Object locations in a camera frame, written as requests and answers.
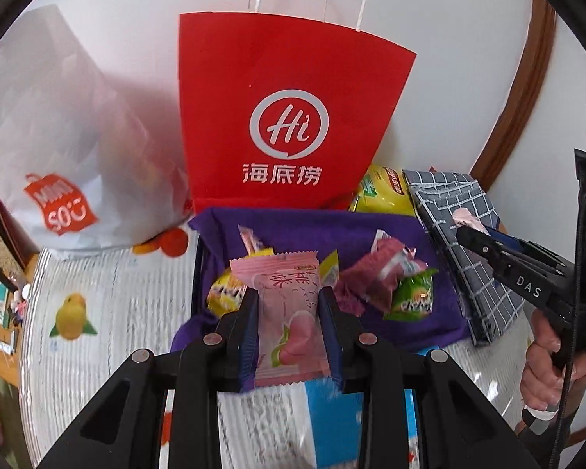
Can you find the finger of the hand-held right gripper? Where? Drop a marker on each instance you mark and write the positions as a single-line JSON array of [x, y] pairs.
[[515, 246], [481, 244]]

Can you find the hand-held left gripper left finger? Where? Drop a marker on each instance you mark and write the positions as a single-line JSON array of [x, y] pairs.
[[249, 342]]

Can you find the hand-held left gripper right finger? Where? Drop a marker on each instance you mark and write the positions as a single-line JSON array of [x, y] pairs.
[[331, 342]]

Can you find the light pink snack packet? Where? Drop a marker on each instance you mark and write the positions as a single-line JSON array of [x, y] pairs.
[[288, 312]]

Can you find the yellow green snack packet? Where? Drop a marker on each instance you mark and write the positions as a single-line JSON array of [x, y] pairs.
[[329, 268]]

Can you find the magenta snack packet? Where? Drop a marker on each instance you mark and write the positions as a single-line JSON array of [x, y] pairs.
[[366, 273]]

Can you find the person's right hand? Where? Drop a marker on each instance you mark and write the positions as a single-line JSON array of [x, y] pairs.
[[539, 371]]

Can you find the grey checked fabric box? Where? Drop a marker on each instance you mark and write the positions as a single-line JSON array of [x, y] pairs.
[[478, 303]]

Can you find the blue tissue pack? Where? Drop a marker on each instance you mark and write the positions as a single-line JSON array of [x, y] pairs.
[[337, 425]]

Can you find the red stick snack packet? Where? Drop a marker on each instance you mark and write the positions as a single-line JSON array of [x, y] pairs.
[[251, 242]]

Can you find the purple towel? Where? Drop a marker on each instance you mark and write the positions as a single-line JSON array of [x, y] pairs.
[[322, 234]]

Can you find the yellow chip bag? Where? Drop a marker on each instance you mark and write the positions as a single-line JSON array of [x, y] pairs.
[[381, 190]]

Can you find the red paper bag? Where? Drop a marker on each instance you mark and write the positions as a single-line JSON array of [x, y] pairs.
[[224, 107]]

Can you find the wooden side table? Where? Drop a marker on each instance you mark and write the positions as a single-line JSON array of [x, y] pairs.
[[5, 371]]

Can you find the white plastic shopping bag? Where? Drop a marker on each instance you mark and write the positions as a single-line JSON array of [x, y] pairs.
[[78, 132]]

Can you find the brown wooden door frame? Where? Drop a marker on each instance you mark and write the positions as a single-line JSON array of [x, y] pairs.
[[527, 97]]

